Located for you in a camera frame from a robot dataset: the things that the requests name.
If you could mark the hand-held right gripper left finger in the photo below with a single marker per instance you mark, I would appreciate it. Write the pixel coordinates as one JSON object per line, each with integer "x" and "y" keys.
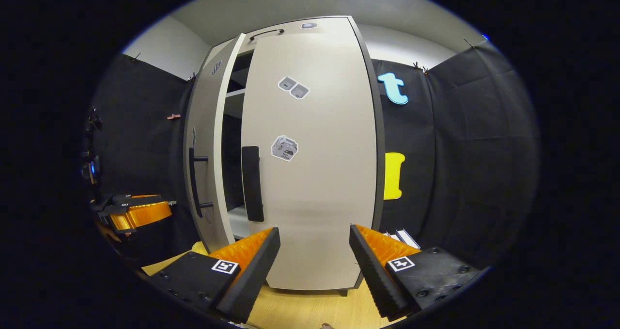
{"x": 254, "y": 271}

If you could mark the pale pink book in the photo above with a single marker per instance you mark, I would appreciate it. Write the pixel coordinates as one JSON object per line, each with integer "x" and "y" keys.
{"x": 387, "y": 235}

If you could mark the white cabinet drawer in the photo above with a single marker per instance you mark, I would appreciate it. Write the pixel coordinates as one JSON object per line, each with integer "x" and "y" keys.
{"x": 319, "y": 24}

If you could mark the grey and white cabinet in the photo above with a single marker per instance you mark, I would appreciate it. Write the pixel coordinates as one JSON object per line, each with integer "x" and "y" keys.
{"x": 232, "y": 154}

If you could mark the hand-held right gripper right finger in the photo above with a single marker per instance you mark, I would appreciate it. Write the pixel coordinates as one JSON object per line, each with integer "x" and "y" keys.
{"x": 370, "y": 271}

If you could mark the white cabinet shelf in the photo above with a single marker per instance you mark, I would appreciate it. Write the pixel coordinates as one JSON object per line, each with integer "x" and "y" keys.
{"x": 235, "y": 101}

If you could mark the pale blue book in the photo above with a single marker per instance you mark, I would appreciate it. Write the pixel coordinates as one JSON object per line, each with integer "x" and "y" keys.
{"x": 409, "y": 239}

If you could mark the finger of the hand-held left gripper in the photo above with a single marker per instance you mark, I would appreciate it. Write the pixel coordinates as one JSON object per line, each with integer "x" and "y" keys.
{"x": 138, "y": 198}
{"x": 145, "y": 215}

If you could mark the black backdrop cloth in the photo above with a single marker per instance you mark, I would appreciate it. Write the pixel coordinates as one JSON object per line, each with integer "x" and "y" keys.
{"x": 474, "y": 149}

